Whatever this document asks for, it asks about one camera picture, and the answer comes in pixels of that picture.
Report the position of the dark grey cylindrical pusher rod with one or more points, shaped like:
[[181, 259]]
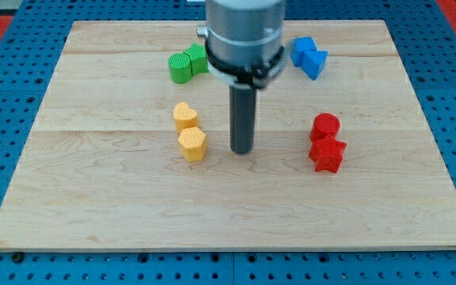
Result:
[[243, 104]]

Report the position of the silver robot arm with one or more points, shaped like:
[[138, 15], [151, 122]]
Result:
[[243, 43]]

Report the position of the green star block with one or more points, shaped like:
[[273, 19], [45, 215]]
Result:
[[198, 59]]

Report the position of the green circle block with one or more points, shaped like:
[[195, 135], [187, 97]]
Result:
[[180, 68]]

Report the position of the red circle block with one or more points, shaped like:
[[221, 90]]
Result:
[[324, 124]]

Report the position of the red star block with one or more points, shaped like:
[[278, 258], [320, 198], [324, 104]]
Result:
[[327, 154]]

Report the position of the light wooden board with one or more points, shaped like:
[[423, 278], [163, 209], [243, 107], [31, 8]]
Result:
[[102, 171]]

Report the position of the yellow heart block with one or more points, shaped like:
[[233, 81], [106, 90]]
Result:
[[184, 116]]

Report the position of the yellow hexagon block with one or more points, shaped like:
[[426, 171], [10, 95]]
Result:
[[193, 144]]

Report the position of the blue cube block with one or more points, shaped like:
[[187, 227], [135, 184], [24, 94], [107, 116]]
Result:
[[299, 47]]

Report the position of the blue triangle block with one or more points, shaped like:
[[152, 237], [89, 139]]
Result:
[[313, 63]]

